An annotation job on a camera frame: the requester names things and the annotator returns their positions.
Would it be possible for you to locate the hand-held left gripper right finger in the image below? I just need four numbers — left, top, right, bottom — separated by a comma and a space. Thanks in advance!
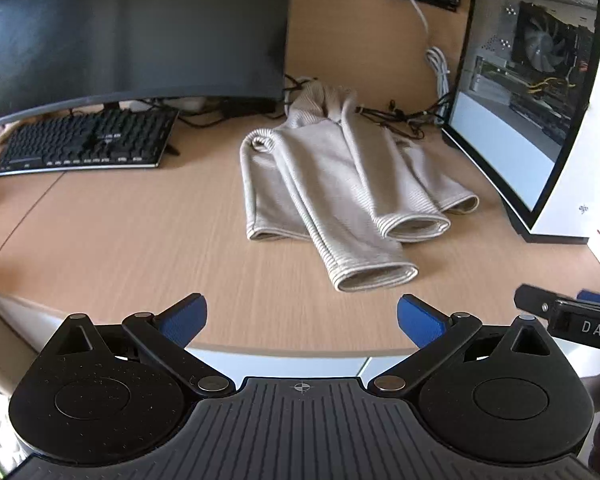
369, 295, 557, 397

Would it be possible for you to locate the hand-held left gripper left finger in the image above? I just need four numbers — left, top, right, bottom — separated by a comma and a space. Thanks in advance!
55, 293, 235, 397

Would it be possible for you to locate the beige ribbed sweater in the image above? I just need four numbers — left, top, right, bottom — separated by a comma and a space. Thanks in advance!
240, 82, 481, 293

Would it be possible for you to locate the white glass-sided computer case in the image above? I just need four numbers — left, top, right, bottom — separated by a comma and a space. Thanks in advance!
440, 0, 600, 247

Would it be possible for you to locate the black keyboard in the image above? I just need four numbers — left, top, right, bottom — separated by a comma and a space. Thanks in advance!
0, 107, 181, 179

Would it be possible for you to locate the black curved monitor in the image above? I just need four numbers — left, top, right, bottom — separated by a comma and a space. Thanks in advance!
0, 0, 296, 131

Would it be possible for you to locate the bundle of black cables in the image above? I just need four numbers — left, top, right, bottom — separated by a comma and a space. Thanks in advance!
280, 74, 453, 142

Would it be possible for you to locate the white power cable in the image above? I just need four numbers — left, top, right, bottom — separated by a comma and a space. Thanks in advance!
401, 0, 454, 127

